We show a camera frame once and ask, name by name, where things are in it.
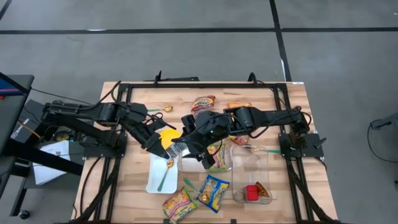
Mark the thin black floor cable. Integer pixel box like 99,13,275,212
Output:
366,119,398,164

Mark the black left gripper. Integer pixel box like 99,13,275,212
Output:
124,118,171,159

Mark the white paper sheet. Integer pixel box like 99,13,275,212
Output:
32,139,72,186

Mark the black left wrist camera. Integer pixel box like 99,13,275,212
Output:
146,116,167,130

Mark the red yellow noodle packet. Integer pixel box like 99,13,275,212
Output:
228,135,249,146
190,95,216,114

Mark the narrow clear plastic container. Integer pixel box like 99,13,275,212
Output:
230,145,275,205

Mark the gold spoon with green handle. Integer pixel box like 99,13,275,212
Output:
183,177,211,202
147,105,174,113
244,146,282,156
157,159,175,192

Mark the white rectangular tray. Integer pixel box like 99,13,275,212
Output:
145,152,179,194

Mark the black box with white label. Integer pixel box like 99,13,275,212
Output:
11,99,44,144

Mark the grey chair leg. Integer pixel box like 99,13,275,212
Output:
369,111,398,131

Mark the yellow black device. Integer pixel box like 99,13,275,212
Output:
53,130,72,142

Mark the blue yellow noodle packet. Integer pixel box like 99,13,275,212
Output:
196,174,230,214

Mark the spice jar with white lid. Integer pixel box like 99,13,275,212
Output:
167,141,191,159

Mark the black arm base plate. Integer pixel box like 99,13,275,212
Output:
278,133,325,158
82,133,128,158

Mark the brown orange snack packet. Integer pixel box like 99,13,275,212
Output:
254,181,270,198

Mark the black side desk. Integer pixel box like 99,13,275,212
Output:
0,72,85,217

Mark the small red box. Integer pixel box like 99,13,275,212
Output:
245,185,259,202

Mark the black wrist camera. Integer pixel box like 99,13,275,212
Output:
146,116,167,130
181,114,197,134

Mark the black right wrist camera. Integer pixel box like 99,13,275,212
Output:
181,114,197,134

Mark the black metal table frame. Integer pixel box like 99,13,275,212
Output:
67,81,343,224

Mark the wide clear plastic container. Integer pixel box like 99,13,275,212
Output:
177,136,233,173

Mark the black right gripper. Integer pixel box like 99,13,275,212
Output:
172,111,231,170

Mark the green pink noodle packet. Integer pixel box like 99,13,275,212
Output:
206,142,231,172
162,185,199,224

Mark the monitor with blue screen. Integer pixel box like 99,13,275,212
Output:
0,73,32,98

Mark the orange noodle packet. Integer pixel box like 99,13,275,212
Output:
228,101,252,109

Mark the yellow bowl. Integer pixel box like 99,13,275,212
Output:
160,129,183,150

